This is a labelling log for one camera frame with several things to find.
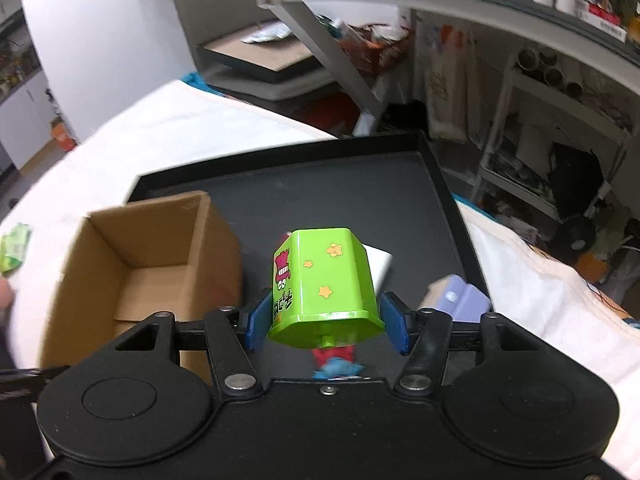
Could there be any green hexagonal toy box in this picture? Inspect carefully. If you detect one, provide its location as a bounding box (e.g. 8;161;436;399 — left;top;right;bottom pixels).
269;228;385;349

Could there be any grey chair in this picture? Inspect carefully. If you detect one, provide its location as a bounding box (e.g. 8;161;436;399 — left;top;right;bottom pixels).
174;0;334;114

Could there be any brown cardboard box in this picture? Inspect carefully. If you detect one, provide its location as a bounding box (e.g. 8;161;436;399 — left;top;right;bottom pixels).
38;191;243;368

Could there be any blue red small figurine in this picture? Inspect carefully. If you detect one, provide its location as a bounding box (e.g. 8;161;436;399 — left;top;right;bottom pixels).
311;346;363;380

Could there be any white power adapter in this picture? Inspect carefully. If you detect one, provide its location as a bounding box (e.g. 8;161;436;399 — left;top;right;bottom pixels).
363;245;393;295

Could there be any black shallow tray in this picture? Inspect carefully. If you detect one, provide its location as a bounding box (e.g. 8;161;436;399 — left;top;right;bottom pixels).
129;134;488;307

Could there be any orange box on floor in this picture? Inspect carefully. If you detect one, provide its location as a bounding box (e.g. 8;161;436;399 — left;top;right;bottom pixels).
50;117;77;152

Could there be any pink bear figurine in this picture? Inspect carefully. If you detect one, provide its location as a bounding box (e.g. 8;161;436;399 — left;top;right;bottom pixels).
278;232;292;245

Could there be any grey curved desk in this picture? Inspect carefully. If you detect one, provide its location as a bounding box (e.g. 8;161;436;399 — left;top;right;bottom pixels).
257;0;639;67

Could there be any person's left hand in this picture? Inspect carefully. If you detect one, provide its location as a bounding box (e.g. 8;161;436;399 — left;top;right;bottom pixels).
0;276;14;309

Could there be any green tissue pack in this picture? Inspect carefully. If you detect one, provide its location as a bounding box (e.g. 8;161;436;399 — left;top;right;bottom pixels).
0;223;32;275

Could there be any red plastic basket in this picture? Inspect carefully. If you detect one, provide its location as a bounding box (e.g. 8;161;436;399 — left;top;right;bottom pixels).
337;24;414;77

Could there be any black framed board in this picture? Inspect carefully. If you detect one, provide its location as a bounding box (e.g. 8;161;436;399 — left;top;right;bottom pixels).
198;21;321;84

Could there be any purple beige small box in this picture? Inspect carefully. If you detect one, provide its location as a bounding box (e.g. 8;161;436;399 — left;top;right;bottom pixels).
418;274;490;323

